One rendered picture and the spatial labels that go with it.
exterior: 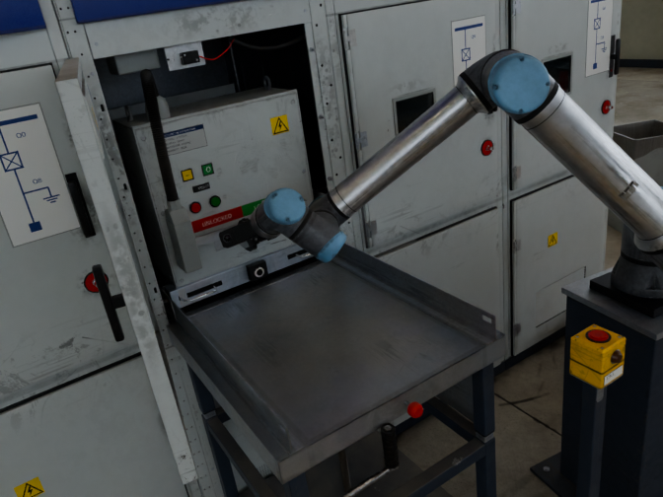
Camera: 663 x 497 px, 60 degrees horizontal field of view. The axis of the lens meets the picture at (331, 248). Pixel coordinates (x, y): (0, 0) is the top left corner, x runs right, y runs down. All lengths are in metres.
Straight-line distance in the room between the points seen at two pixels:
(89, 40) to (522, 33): 1.45
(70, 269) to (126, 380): 0.36
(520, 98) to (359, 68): 0.64
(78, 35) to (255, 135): 0.52
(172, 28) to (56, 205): 0.51
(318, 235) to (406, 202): 0.66
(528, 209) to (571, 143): 1.11
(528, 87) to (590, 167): 0.24
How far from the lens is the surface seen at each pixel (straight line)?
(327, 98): 1.77
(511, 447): 2.39
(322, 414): 1.25
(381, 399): 1.26
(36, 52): 1.50
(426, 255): 2.12
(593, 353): 1.34
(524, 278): 2.58
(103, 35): 1.53
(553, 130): 1.36
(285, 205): 1.36
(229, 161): 1.69
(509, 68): 1.30
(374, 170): 1.47
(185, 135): 1.63
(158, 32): 1.56
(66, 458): 1.81
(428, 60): 1.97
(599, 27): 2.63
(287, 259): 1.84
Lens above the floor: 1.64
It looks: 24 degrees down
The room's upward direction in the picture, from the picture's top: 8 degrees counter-clockwise
